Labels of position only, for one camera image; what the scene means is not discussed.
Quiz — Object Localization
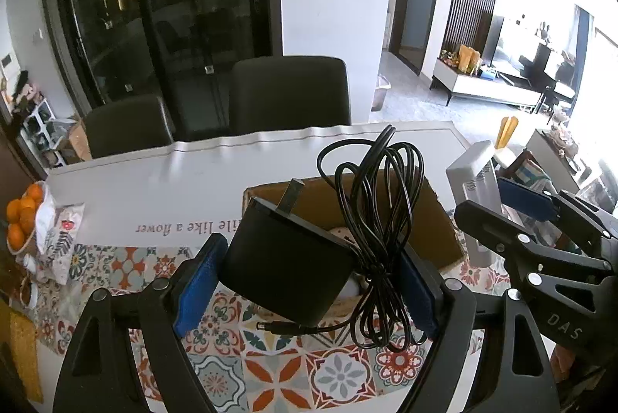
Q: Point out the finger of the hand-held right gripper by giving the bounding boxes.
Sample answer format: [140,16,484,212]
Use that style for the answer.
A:
[496,176,618,257]
[454,199,611,288]

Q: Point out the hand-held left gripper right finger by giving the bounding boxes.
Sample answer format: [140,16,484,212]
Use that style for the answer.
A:
[398,244,563,413]

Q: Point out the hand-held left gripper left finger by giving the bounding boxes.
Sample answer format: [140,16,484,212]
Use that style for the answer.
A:
[52,233,229,413]

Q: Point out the brown cardboard box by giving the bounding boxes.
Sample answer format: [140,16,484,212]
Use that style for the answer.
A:
[241,169,467,317]

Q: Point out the white battery charger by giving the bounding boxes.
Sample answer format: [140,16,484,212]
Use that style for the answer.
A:
[445,140,505,269]

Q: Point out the black power adapter with cable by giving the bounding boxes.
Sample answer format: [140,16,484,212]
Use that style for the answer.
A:
[219,124,428,352]

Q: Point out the person's right forearm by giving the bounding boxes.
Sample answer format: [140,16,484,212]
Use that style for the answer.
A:
[550,338,587,394]

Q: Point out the yellow wooden object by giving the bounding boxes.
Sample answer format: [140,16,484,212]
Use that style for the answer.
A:
[497,116,520,148]

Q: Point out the white tv cabinet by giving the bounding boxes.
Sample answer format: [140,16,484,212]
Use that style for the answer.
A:
[431,57,542,107]

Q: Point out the white printed snack bag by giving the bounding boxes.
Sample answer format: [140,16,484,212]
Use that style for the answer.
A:
[36,201,87,286]

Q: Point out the yellow bags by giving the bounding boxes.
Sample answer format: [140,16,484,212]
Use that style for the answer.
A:
[456,45,481,73]

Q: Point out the television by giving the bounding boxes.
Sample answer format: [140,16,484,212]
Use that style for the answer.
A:
[485,14,580,80]

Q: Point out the small white bowl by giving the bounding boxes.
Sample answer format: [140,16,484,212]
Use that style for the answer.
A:
[19,275,39,310]

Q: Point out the pale floor bin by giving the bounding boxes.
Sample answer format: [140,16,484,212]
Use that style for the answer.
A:
[372,74,391,110]

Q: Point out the white fruit basket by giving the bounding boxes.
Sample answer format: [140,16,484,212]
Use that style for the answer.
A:
[6,181,56,255]

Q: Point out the dark dining chair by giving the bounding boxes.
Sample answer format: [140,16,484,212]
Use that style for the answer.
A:
[228,56,352,136]
[83,93,175,160]

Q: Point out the yellow placemat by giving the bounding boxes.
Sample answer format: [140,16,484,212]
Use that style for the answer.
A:
[7,311,44,404]

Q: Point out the white storage shelf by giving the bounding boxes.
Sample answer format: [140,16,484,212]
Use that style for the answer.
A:
[0,70,92,172]

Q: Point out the dark glass sliding doors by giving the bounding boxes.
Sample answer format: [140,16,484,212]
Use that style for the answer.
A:
[41,0,283,138]

